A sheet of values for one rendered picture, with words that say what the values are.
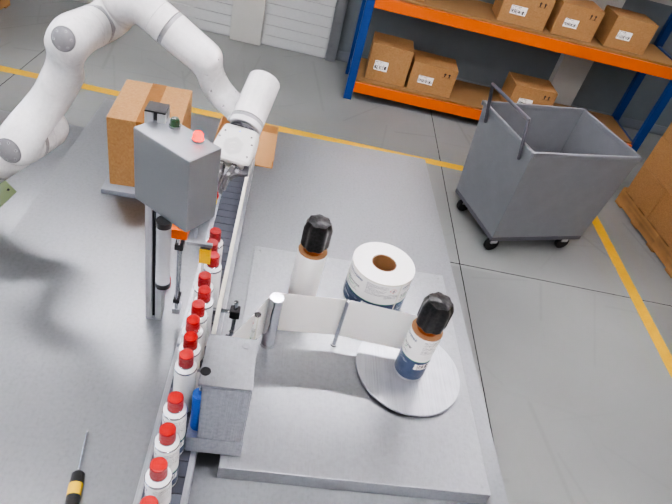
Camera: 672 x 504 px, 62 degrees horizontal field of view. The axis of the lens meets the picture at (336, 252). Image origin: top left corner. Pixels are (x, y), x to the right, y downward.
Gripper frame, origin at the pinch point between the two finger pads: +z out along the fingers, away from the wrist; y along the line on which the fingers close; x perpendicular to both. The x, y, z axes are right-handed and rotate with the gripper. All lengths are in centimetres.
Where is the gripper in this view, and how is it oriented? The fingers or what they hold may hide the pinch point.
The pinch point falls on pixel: (220, 184)
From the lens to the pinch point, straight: 138.1
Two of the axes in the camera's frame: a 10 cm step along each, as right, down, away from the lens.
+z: -3.0, 9.0, -3.3
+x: -0.4, 3.3, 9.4
